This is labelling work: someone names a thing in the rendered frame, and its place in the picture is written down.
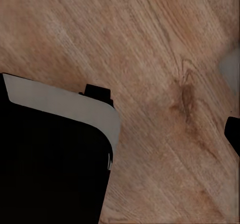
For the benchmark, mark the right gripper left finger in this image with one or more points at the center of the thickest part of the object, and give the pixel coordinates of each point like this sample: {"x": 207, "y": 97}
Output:
{"x": 12, "y": 133}

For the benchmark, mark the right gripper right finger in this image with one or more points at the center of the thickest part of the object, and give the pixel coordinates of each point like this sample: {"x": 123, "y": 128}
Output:
{"x": 232, "y": 133}

